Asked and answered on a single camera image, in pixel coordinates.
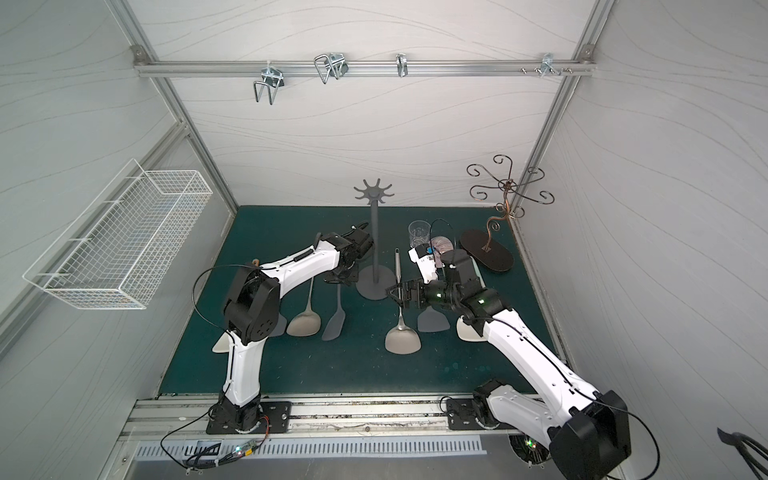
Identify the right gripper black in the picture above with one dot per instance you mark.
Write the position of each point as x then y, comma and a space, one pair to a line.
411, 291

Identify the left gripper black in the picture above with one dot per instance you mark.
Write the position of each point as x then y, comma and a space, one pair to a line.
355, 243

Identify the steel turner metal handle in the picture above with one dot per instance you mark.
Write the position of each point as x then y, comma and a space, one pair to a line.
401, 339

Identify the grey slotted turner mint handle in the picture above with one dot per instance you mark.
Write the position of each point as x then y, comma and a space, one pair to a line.
334, 326

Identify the dark brown handled utensil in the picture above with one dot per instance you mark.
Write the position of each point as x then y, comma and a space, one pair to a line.
307, 322

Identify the cream spatula wooden handle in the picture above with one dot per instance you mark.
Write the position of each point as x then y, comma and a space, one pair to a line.
467, 333

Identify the cream spoon wooden handle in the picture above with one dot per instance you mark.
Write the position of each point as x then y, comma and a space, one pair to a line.
222, 344

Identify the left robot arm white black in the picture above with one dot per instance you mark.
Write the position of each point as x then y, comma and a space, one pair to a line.
251, 312

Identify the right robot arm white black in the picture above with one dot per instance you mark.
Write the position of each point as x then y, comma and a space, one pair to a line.
584, 431

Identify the grey utensil rack stand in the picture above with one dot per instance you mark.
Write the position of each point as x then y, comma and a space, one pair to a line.
374, 280

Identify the pink striped bowl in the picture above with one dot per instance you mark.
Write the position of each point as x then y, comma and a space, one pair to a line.
440, 245

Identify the clear drinking glass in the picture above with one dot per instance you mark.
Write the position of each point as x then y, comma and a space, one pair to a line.
419, 232

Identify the bronze scroll hook stand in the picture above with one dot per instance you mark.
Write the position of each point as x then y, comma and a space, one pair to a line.
480, 244

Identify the double metal hook middle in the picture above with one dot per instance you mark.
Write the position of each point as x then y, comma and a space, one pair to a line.
330, 65

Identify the double metal hook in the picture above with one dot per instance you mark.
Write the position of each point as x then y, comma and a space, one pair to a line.
330, 65
267, 87

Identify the double metal hook left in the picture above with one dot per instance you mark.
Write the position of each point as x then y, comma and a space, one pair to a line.
267, 87

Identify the small metal hook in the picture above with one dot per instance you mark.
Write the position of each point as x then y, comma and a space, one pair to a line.
401, 65

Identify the white vent strip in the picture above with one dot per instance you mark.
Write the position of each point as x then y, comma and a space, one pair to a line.
321, 447

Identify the metal hook right end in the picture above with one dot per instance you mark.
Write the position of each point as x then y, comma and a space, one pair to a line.
546, 67

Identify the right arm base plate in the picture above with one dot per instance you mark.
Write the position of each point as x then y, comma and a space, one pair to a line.
461, 415

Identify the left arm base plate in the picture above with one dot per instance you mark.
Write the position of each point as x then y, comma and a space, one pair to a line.
257, 417

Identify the white wire basket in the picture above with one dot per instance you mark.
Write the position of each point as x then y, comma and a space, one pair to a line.
115, 254

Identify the aluminium cross rail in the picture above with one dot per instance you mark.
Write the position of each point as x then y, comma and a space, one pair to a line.
357, 68

